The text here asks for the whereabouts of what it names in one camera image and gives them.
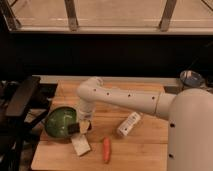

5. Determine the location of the metal window frame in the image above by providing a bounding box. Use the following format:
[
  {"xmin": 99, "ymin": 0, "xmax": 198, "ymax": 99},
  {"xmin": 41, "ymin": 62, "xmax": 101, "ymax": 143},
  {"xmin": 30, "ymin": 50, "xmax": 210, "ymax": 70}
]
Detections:
[{"xmin": 0, "ymin": 0, "xmax": 213, "ymax": 35}]

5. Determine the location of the green bowl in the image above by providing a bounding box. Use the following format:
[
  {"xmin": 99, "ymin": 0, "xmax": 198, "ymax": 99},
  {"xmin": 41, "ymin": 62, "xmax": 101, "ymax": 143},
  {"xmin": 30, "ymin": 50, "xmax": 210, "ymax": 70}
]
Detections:
[{"xmin": 45, "ymin": 106, "xmax": 76, "ymax": 138}]

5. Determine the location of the round metal cap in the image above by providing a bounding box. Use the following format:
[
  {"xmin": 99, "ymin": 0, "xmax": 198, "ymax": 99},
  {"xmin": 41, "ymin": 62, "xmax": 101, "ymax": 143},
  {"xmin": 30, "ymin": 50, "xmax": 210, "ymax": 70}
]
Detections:
[{"xmin": 180, "ymin": 70, "xmax": 204, "ymax": 88}]

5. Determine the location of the orange carrot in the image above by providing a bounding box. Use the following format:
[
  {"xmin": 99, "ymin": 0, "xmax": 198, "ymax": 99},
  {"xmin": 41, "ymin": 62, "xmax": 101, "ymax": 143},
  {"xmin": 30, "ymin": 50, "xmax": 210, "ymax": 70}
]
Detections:
[{"xmin": 102, "ymin": 137, "xmax": 111, "ymax": 163}]

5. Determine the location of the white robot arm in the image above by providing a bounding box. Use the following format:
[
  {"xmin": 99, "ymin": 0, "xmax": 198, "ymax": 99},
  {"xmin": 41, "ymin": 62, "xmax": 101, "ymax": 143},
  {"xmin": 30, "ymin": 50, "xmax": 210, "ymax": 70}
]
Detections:
[{"xmin": 76, "ymin": 77, "xmax": 213, "ymax": 171}]

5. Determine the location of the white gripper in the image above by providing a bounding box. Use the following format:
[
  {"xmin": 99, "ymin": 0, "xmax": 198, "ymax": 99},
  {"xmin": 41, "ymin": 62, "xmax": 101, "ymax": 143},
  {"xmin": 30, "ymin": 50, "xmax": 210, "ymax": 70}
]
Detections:
[{"xmin": 68, "ymin": 99, "xmax": 95, "ymax": 134}]

